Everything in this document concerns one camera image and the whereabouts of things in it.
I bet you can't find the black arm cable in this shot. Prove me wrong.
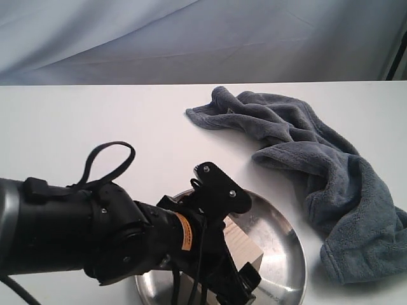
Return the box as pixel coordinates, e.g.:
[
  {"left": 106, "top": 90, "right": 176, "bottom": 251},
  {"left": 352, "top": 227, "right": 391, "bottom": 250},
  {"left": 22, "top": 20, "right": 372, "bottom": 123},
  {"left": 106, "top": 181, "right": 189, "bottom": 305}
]
[{"left": 0, "top": 140, "right": 210, "bottom": 305}]

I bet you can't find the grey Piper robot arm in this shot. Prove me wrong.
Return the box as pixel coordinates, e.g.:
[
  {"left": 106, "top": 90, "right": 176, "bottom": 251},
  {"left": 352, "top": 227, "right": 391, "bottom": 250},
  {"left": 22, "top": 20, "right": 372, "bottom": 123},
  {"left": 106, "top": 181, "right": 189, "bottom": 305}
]
[{"left": 1, "top": 179, "right": 261, "bottom": 304}]

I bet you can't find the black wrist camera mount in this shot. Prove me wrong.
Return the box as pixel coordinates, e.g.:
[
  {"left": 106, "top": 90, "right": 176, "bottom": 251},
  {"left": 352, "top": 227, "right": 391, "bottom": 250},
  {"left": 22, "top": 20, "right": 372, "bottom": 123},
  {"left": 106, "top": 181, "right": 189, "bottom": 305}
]
[{"left": 190, "top": 161, "right": 252, "bottom": 222}]

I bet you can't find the round stainless steel plate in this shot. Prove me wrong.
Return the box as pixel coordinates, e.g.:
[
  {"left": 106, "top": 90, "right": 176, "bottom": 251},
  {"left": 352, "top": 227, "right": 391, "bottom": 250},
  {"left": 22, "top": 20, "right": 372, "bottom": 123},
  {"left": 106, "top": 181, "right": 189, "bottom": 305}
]
[{"left": 135, "top": 191, "right": 307, "bottom": 304}]

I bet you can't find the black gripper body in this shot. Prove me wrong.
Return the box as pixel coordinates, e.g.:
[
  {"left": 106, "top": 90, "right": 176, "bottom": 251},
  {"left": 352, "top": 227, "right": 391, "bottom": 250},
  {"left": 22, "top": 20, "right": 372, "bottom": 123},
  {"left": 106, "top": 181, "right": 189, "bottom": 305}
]
[{"left": 158, "top": 195, "right": 261, "bottom": 304}]

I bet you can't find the grey-blue fleece towel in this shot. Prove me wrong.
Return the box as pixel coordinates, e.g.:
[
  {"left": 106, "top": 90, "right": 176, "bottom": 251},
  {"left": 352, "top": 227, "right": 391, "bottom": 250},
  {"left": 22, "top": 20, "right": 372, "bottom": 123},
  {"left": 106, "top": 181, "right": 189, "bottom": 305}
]
[{"left": 186, "top": 86, "right": 406, "bottom": 285}]

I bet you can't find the black stand pole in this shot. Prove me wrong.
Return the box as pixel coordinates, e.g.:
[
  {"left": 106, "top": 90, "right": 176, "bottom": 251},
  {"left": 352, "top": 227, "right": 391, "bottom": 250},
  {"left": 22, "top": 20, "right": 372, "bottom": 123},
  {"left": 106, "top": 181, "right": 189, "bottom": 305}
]
[{"left": 383, "top": 24, "right": 406, "bottom": 81}]

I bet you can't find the grey backdrop cloth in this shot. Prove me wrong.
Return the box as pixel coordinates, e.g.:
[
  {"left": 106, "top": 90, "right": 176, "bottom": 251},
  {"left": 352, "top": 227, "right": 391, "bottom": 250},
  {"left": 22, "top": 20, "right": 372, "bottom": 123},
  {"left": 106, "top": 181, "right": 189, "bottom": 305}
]
[{"left": 1, "top": 1, "right": 406, "bottom": 85}]

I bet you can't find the light wooden cube block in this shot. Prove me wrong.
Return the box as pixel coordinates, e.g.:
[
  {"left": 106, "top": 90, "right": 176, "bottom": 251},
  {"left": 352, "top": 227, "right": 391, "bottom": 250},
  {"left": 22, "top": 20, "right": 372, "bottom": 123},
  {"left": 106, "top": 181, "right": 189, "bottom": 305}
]
[{"left": 187, "top": 215, "right": 265, "bottom": 305}]

